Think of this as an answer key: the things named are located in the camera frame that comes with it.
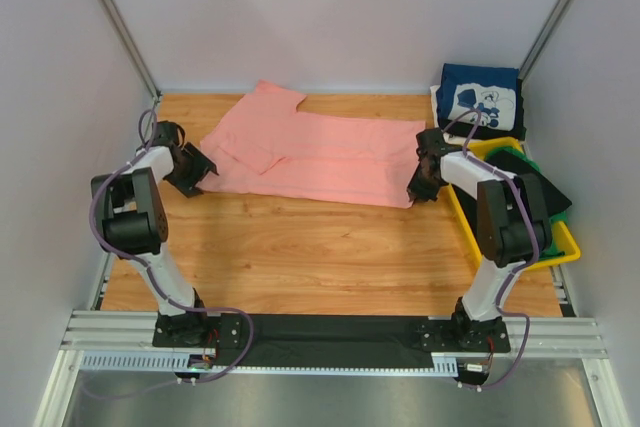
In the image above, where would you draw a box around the aluminium corner post left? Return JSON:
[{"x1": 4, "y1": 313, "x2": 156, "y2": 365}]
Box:
[{"x1": 98, "y1": 0, "x2": 162, "y2": 100}]

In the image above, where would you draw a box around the aluminium corner post right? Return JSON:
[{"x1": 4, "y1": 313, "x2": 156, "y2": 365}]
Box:
[{"x1": 519, "y1": 0, "x2": 574, "y2": 83}]

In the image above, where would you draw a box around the black folded shirt in stack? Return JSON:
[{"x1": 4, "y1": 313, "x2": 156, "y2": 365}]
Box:
[{"x1": 436, "y1": 79, "x2": 526, "y2": 140}]

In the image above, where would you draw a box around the navy printed folded t shirt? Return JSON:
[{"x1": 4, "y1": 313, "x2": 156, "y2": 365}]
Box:
[{"x1": 435, "y1": 63, "x2": 519, "y2": 132}]

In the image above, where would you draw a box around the green t shirt in bin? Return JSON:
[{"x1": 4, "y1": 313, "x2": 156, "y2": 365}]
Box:
[{"x1": 487, "y1": 144, "x2": 571, "y2": 261}]

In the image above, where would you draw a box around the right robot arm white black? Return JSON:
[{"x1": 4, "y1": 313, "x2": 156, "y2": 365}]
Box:
[{"x1": 407, "y1": 128, "x2": 552, "y2": 351}]

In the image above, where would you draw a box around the pink t shirt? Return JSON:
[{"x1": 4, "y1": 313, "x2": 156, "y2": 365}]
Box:
[{"x1": 200, "y1": 80, "x2": 425, "y2": 209}]

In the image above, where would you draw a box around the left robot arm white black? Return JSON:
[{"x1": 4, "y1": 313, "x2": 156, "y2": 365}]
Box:
[{"x1": 90, "y1": 121, "x2": 218, "y2": 348}]

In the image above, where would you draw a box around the yellow plastic bin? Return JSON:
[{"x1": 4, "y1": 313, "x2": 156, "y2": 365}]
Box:
[{"x1": 443, "y1": 137, "x2": 581, "y2": 270}]

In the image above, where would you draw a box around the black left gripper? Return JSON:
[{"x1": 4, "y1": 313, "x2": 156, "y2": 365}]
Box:
[{"x1": 164, "y1": 144, "x2": 218, "y2": 200}]

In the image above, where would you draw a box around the white folded t shirt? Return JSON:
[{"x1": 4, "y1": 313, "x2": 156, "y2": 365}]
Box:
[{"x1": 430, "y1": 85, "x2": 478, "y2": 146}]

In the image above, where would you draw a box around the grey slotted cable duct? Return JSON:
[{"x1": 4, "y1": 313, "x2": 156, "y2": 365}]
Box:
[{"x1": 79, "y1": 352, "x2": 459, "y2": 377}]

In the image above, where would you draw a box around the aluminium frame rail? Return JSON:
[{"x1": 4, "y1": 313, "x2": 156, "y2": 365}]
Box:
[{"x1": 60, "y1": 310, "x2": 608, "y2": 359}]

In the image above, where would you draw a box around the black folded t shirt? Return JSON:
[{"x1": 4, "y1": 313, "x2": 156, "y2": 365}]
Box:
[{"x1": 443, "y1": 143, "x2": 580, "y2": 269}]

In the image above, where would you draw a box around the aluminium corner post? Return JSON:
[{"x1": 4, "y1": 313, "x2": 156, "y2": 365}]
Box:
[
  {"x1": 519, "y1": 0, "x2": 574, "y2": 83},
  {"x1": 98, "y1": 0, "x2": 162, "y2": 100}
]

